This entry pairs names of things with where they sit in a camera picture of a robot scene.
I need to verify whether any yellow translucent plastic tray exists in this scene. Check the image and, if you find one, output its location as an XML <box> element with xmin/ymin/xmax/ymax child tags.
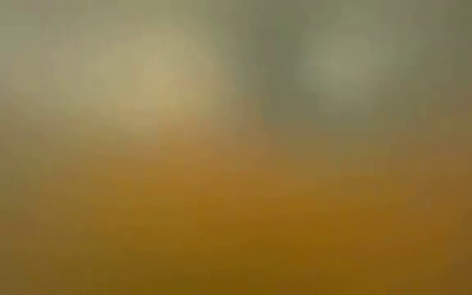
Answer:
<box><xmin>0</xmin><ymin>0</ymin><xmax>472</xmax><ymax>295</ymax></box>

